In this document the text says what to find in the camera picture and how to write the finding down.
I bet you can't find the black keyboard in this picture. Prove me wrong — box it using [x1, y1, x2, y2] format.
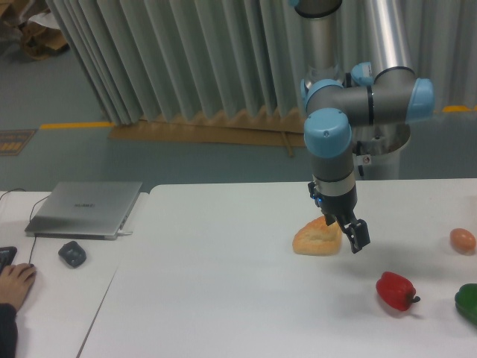
[0, 246, 17, 273]

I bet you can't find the green bell pepper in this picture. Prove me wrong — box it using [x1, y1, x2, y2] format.
[455, 283, 477, 325]

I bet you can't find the black laptop cable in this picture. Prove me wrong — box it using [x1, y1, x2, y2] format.
[0, 187, 51, 266]

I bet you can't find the red bell pepper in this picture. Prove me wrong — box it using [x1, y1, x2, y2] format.
[376, 271, 420, 312]

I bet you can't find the person's bare hand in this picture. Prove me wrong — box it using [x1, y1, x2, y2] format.
[1, 263, 37, 312]

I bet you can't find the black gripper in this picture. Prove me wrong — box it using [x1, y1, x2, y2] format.
[308, 181, 370, 254]

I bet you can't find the pale green folded curtain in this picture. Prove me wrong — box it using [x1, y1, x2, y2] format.
[44, 0, 477, 126]

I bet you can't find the white usb plug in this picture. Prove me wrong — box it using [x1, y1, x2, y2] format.
[117, 230, 133, 237]

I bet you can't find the brown cardboard sheet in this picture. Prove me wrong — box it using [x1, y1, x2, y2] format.
[109, 107, 306, 157]

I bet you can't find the golden bread pastry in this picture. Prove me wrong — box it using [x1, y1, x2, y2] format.
[292, 216, 342, 256]

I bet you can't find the dark sleeved forearm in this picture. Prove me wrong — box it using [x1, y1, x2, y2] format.
[0, 304, 18, 358]

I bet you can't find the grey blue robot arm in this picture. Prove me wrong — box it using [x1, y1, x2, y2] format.
[290, 1, 435, 253]

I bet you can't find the silver closed laptop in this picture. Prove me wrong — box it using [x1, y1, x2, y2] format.
[25, 181, 142, 239]

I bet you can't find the black computer mouse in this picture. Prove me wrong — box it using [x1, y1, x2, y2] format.
[58, 241, 87, 269]

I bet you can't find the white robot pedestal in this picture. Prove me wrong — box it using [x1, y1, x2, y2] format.
[351, 123, 411, 180]

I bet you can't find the brown egg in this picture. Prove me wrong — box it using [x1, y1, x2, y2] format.
[449, 227, 476, 254]

